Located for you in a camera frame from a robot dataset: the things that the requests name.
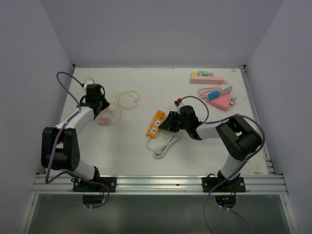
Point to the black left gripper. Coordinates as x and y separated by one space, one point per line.
106 103

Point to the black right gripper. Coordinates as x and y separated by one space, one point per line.
168 124

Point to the pink charger plug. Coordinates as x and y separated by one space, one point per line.
100 122

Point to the blue square adapter plug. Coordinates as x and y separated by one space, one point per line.
213 95

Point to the pink triangular power strip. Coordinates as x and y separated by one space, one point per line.
222 102

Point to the white square adapter plug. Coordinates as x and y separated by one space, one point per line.
226 89

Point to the orange power strip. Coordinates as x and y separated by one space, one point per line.
153 129

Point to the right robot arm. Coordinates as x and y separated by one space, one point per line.
241 135

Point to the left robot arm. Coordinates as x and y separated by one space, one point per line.
60 152

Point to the long pink power strip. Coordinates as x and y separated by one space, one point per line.
206 80

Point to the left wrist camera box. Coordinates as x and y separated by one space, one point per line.
88 82

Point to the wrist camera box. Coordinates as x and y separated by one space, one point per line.
88 82
178 103

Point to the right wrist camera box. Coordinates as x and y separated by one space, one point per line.
178 103

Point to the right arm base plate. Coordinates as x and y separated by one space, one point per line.
216 185

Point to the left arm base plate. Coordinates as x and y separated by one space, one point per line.
103 184

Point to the aluminium right side rail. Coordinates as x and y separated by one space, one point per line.
255 115

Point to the aluminium rail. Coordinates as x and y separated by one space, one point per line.
255 115
170 185

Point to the aluminium front rail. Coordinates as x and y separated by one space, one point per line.
170 185

